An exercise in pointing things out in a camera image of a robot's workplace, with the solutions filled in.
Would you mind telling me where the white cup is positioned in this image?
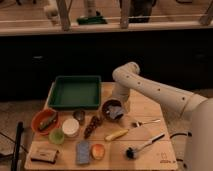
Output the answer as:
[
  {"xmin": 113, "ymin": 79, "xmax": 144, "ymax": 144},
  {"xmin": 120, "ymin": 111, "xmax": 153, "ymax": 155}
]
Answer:
[{"xmin": 62, "ymin": 118, "xmax": 80, "ymax": 137}]

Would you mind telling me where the orange peach toy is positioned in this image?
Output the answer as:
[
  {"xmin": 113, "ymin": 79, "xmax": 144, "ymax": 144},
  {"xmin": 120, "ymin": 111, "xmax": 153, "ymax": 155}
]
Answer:
[{"xmin": 91, "ymin": 144, "xmax": 105, "ymax": 160}]

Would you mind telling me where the silver fork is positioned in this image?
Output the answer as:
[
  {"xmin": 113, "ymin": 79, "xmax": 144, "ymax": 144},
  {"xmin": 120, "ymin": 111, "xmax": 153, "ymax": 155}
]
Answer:
[{"xmin": 131, "ymin": 119, "xmax": 161, "ymax": 128}]

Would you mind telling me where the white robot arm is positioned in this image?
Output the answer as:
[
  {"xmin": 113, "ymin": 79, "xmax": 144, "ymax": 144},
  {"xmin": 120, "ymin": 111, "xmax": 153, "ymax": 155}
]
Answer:
[{"xmin": 112, "ymin": 62, "xmax": 213, "ymax": 171}]

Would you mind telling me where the brown wooden block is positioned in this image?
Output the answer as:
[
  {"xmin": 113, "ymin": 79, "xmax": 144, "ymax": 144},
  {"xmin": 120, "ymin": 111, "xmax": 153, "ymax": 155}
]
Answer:
[{"xmin": 30, "ymin": 148, "xmax": 59, "ymax": 164}]

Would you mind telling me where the yellow banana toy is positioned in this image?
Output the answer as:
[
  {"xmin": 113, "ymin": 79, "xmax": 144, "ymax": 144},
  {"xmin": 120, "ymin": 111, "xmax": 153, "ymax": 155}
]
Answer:
[{"xmin": 105, "ymin": 129, "xmax": 129, "ymax": 141}]

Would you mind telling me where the blue sponge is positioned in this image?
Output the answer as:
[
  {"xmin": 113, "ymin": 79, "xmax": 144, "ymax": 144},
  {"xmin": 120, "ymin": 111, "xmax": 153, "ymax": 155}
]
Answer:
[{"xmin": 76, "ymin": 140, "xmax": 90, "ymax": 165}]

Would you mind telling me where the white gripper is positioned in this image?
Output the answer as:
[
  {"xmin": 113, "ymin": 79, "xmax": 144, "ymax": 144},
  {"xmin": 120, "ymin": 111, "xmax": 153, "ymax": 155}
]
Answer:
[{"xmin": 112, "ymin": 83, "xmax": 130, "ymax": 113}]

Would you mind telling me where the purple bowl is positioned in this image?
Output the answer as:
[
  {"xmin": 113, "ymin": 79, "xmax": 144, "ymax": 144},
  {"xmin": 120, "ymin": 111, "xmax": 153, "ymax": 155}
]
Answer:
[{"xmin": 102, "ymin": 99, "xmax": 124, "ymax": 121}]

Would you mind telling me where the orange bowl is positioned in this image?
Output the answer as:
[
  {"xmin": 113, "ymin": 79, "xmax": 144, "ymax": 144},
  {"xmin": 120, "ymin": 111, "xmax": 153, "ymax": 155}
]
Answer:
[{"xmin": 31, "ymin": 108, "xmax": 59, "ymax": 135}]

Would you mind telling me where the small metal cup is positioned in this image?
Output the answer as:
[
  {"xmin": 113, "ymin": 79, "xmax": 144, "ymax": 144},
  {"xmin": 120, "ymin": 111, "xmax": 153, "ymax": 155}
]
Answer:
[{"xmin": 73, "ymin": 110, "xmax": 85, "ymax": 125}]

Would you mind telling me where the green plastic tray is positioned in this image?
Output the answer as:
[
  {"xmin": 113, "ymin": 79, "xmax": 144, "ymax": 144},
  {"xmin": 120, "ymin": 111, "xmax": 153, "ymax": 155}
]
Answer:
[{"xmin": 48, "ymin": 75, "xmax": 101, "ymax": 110}]

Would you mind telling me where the green object in orange bowl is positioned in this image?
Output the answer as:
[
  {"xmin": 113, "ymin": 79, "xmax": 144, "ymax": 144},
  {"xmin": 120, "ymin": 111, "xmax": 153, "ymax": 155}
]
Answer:
[{"xmin": 38, "ymin": 113, "xmax": 57, "ymax": 131}]

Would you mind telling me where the small green cup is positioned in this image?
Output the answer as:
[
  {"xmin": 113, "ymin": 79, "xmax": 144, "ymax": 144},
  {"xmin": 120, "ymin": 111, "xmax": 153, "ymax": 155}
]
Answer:
[{"xmin": 49, "ymin": 128, "xmax": 64, "ymax": 145}]

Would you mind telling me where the black stand at left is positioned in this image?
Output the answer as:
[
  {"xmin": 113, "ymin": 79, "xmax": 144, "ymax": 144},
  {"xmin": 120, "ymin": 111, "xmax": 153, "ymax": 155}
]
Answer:
[{"xmin": 10, "ymin": 122, "xmax": 24, "ymax": 171}]

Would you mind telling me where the black dish brush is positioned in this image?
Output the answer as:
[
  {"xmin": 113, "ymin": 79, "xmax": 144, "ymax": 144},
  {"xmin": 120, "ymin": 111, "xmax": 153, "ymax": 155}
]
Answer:
[{"xmin": 125, "ymin": 133, "xmax": 165, "ymax": 159}]

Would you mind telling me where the grey blue towel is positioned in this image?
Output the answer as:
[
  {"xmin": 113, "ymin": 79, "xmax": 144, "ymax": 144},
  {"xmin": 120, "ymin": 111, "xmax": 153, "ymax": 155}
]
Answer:
[{"xmin": 108, "ymin": 106, "xmax": 124, "ymax": 120}]

